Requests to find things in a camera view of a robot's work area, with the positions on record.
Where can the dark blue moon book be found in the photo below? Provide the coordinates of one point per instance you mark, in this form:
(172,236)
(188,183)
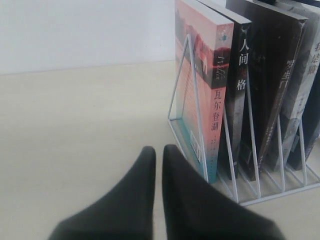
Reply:
(311,115)

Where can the dark brown Rashomon book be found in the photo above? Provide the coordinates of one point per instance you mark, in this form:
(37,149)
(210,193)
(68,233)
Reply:
(274,42)

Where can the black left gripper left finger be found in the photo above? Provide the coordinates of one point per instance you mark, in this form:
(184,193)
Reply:
(124,213)

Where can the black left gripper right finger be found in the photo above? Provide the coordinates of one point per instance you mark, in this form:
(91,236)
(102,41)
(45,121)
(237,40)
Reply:
(194,210)

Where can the black white-lettered book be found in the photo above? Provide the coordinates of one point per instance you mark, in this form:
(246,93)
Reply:
(236,77)

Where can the pink Walden book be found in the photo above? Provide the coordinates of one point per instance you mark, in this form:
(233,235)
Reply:
(203,43)

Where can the white cat-pattern book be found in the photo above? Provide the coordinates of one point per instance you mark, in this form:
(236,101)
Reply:
(299,87)

